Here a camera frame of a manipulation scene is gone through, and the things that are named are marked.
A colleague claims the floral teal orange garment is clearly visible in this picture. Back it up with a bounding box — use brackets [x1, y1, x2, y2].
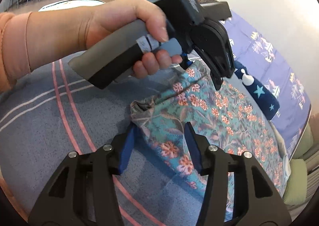
[130, 59, 291, 198]

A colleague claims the left forearm peach sleeve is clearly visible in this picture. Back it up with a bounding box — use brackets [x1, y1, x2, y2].
[0, 8, 95, 95]

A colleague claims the white round rug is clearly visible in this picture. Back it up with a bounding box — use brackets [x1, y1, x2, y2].
[39, 0, 105, 12]

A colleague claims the green cushion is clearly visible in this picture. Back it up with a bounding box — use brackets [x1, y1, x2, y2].
[283, 124, 318, 206]

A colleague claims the blue striped blanket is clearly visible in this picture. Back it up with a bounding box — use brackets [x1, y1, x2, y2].
[0, 51, 225, 226]

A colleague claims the purple tree print bedsheet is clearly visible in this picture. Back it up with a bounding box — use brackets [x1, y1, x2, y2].
[222, 12, 311, 158]

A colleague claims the navy star print garment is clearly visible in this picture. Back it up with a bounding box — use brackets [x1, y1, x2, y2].
[235, 61, 280, 120]

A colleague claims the left hand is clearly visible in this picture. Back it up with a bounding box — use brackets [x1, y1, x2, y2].
[69, 0, 174, 88]

